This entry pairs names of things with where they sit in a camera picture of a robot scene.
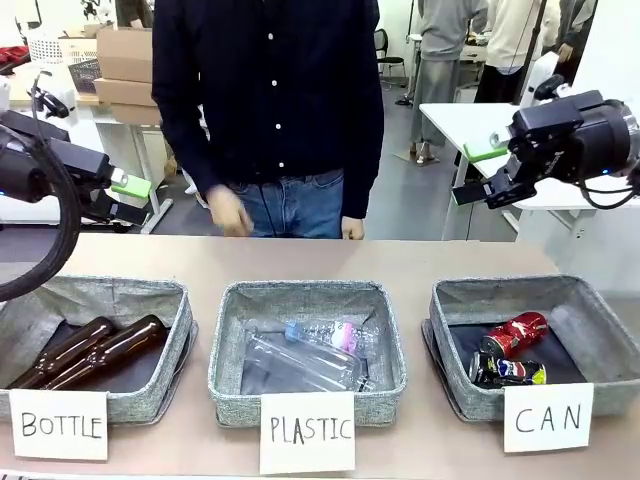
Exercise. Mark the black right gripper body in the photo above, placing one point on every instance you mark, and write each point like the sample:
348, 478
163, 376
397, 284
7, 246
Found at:
575, 140

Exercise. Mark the left gripper black green finger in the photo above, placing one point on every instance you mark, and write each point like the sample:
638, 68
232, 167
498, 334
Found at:
127, 215
132, 186

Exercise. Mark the right gripper black green finger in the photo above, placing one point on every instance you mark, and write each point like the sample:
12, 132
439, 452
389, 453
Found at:
482, 149
470, 194

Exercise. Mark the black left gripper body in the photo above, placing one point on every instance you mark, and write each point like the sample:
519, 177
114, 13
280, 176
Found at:
30, 165

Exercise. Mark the brown glass bottle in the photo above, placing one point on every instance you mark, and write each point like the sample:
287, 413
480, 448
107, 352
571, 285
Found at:
70, 350
115, 347

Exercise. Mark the crushed red soda can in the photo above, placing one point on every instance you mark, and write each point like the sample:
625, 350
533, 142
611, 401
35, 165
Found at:
517, 332

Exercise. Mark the crushed dark blue soda can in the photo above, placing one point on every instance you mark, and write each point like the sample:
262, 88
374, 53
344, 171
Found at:
507, 371

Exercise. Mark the clear bottle with blue cap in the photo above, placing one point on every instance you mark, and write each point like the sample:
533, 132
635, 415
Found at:
325, 334

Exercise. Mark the large clear plastic bottle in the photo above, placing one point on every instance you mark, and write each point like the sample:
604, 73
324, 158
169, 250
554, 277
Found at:
305, 362

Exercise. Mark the person's left forearm dark sleeve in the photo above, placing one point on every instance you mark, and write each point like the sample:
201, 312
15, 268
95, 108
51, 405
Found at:
365, 170

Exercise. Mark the person's right forearm dark sleeve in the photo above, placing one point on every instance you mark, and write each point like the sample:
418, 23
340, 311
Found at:
192, 160

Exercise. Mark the dark plastic mesh basket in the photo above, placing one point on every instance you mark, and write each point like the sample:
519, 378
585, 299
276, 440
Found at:
86, 75

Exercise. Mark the tall white laundry basket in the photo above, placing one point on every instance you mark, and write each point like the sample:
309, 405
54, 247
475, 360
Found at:
44, 47

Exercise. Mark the low white plastic basket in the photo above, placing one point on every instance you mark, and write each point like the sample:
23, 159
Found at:
80, 50

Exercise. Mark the grey fabric basket labelled plastic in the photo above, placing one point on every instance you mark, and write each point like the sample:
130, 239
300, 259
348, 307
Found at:
230, 350

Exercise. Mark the grey fabric basket labelled bottle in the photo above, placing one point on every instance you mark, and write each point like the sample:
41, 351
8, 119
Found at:
150, 400

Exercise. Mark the grey fabric basket labelled can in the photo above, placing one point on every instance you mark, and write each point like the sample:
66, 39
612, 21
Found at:
600, 340

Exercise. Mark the white paper sign CAN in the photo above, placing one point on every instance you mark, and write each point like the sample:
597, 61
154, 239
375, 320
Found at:
547, 417

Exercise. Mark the person's right hand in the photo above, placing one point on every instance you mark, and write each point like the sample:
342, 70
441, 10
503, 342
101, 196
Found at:
227, 212

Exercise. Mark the person's left hand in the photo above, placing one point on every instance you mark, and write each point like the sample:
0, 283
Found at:
352, 228

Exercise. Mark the white table with legs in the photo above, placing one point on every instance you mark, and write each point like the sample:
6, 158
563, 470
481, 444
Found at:
145, 150

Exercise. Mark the closed flat cardboard box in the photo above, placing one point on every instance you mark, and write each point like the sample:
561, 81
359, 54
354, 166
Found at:
125, 92
135, 114

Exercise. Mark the wooden background table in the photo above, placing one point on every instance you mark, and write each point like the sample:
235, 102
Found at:
85, 97

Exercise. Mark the black stand pole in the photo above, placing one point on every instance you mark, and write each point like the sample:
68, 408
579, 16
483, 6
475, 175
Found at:
531, 45

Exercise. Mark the bystander in dark jacket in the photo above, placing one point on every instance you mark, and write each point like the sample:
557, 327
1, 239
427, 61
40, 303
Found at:
575, 35

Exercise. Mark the bystander in grey clothes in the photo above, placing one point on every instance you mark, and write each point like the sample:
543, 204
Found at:
445, 50

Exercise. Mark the bystander in white sweater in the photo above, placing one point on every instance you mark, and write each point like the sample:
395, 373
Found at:
510, 45

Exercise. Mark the red cloth item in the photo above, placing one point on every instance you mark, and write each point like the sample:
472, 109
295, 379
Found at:
12, 57

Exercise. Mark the open cardboard box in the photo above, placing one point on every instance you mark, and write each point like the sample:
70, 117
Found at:
125, 55

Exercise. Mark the black office chair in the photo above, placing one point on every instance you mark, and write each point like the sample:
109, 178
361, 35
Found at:
387, 50

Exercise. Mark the person in dark shirt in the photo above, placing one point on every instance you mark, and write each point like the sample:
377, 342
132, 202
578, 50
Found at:
270, 90

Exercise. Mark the white paper sign BOTTLE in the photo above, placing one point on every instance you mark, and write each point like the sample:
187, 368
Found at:
60, 425

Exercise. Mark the white paper sign PLASTIC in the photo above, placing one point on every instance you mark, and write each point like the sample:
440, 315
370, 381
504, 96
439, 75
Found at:
307, 432

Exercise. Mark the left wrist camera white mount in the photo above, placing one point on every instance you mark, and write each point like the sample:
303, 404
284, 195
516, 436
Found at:
62, 97

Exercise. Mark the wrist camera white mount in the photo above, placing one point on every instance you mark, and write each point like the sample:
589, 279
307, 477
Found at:
542, 70
62, 97

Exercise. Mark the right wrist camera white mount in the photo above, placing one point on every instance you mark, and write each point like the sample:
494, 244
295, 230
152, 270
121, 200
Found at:
542, 70

